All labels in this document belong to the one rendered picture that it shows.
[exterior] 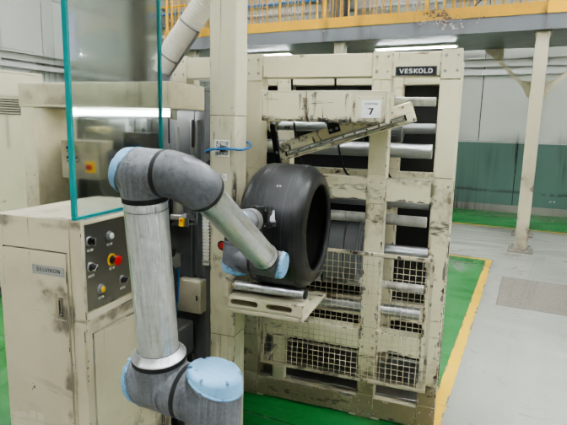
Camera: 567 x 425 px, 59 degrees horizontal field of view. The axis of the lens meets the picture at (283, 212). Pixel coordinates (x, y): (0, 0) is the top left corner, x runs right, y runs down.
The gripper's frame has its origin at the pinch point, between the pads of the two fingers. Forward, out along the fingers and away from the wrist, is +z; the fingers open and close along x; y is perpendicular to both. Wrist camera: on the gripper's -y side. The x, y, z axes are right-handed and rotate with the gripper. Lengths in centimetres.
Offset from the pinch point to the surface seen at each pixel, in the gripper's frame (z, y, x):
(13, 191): 167, -8, 324
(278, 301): 14.9, -35.0, 0.3
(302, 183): 11.1, 16.6, -8.3
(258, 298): 15.3, -35.0, 10.0
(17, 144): 170, 36, 324
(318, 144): 55, 36, -1
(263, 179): 9.6, 17.4, 8.5
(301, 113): 41, 50, 4
